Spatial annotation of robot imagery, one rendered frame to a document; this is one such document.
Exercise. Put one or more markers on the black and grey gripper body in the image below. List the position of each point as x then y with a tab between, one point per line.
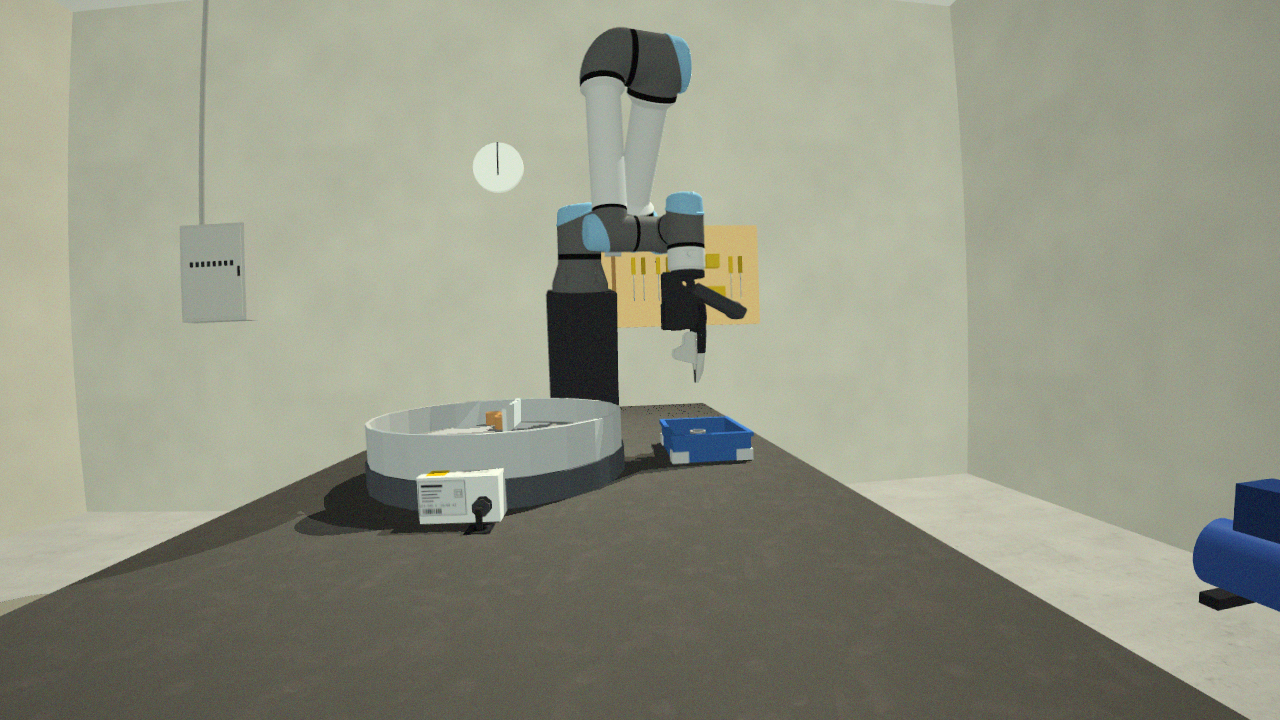
686	314

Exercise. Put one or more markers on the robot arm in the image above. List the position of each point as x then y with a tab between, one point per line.
621	181

